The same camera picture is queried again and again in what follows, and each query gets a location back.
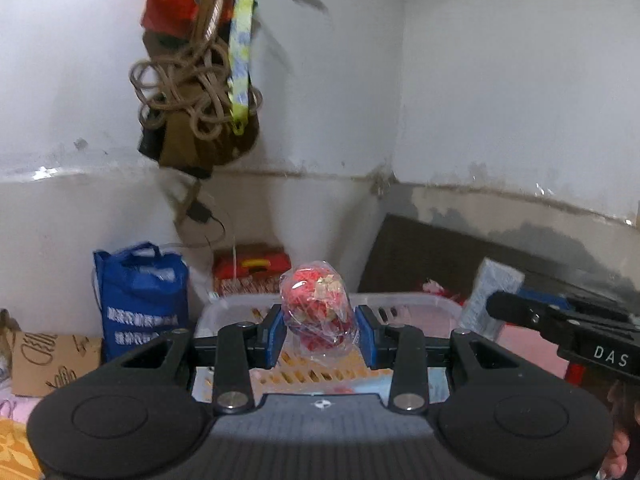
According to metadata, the orange patterned bedsheet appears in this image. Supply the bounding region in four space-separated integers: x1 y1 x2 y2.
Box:
0 417 42 480

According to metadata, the yellow patterned lanyard strap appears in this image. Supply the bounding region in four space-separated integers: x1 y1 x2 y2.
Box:
226 0 262 137

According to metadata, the dark wooden headboard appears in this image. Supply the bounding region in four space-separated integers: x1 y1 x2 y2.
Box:
358 214 639 312

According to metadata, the grey silver box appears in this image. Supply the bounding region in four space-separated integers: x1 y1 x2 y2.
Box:
458 258 525 341

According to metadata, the red candy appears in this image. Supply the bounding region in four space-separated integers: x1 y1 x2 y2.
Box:
280 261 358 362

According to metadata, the red yellow gift box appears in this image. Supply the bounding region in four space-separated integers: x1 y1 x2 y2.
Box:
212 244 292 297

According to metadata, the red plaid blanket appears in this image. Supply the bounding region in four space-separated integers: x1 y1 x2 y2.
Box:
422 280 465 306

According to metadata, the brown cardboard box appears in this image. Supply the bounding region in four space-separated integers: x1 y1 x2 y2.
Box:
11 332 102 398

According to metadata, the brown hanging bag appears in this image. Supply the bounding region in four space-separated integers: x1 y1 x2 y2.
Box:
129 37 262 180

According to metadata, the black power adapter with cable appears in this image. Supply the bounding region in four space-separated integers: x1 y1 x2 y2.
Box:
174 179 228 247

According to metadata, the coiled tan rope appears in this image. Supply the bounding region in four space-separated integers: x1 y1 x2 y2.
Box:
128 34 265 142

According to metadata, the clear plastic perforated basket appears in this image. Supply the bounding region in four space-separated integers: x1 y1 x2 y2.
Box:
195 292 462 401

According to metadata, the blue nonwoven tote bag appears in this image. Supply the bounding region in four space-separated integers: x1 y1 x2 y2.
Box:
93 242 190 361

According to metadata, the person right hand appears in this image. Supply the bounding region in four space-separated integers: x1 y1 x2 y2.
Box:
597 382 639 479

